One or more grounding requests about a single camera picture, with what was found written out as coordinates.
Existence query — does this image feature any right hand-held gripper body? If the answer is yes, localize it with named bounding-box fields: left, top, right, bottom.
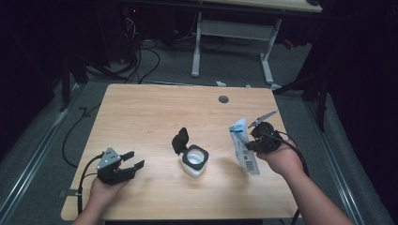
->
left=247, top=109, right=283, bottom=154

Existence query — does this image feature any person's left hand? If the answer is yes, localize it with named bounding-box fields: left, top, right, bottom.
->
left=88, top=178, right=130, bottom=204

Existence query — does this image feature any long black floor cable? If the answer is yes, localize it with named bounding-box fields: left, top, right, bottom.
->
left=61, top=102, right=101, bottom=168

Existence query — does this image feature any glass jar with black lid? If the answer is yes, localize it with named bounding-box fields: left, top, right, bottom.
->
left=171, top=127, right=210, bottom=179

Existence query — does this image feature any grey tape strip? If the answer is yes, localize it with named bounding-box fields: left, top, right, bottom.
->
left=59, top=188, right=79, bottom=198

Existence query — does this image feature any person's right hand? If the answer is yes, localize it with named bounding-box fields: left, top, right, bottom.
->
left=256, top=140, right=306, bottom=177

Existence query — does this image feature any left hand-held gripper black cable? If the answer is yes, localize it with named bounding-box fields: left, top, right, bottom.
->
left=77, top=153, right=105, bottom=217

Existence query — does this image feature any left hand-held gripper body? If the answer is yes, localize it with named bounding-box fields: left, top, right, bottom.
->
left=96, top=146, right=137, bottom=186

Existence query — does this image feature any grey metal floor rail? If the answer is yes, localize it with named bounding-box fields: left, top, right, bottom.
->
left=0, top=83, right=79, bottom=221
left=304, top=101, right=365, bottom=225

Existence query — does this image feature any white-framed wooden desk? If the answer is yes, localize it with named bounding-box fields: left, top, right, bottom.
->
left=191, top=0, right=323, bottom=92

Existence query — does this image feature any right hand-held gripper black cable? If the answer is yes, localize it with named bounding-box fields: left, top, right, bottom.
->
left=256, top=130, right=311, bottom=225

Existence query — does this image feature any hand-held gripper black cable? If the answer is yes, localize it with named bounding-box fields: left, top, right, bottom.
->
left=256, top=130, right=311, bottom=225
left=77, top=153, right=105, bottom=217

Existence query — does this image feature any black metal stand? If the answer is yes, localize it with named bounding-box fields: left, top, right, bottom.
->
left=271, top=71, right=329, bottom=132
left=59, top=55, right=89, bottom=113

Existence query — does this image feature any white and blue milk carton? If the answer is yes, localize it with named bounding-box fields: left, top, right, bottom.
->
left=228, top=117, right=261, bottom=175

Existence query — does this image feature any bundle of black cables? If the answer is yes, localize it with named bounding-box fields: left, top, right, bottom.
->
left=118, top=15, right=161, bottom=84

